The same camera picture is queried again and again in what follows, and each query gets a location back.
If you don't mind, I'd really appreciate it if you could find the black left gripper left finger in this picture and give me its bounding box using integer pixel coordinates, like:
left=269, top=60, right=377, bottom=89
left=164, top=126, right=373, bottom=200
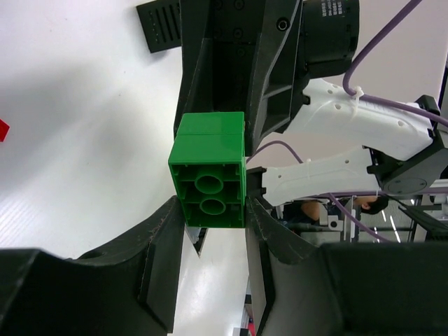
left=1, top=197, right=184, bottom=335

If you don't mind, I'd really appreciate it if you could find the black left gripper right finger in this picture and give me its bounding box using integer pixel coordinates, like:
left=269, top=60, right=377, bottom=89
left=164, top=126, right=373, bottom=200
left=245, top=197, right=447, bottom=335

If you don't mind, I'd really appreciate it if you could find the small red sloped lego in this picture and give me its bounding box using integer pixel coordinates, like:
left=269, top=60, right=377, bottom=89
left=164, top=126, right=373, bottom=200
left=0, top=120, right=10, bottom=142

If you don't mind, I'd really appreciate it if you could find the black slotted container far left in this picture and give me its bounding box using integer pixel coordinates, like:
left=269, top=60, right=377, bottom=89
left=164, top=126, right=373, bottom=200
left=136, top=0, right=181, bottom=53

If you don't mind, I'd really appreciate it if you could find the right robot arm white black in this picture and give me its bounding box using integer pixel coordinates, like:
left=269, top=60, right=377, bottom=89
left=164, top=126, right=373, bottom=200
left=169, top=1, right=447, bottom=214

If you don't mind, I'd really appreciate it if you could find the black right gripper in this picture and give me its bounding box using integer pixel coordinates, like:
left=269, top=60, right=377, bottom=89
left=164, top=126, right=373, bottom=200
left=174, top=1, right=360, bottom=156

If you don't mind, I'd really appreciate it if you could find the green lego brick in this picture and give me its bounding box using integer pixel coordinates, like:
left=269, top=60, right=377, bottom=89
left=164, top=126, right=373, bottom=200
left=168, top=112, right=246, bottom=228

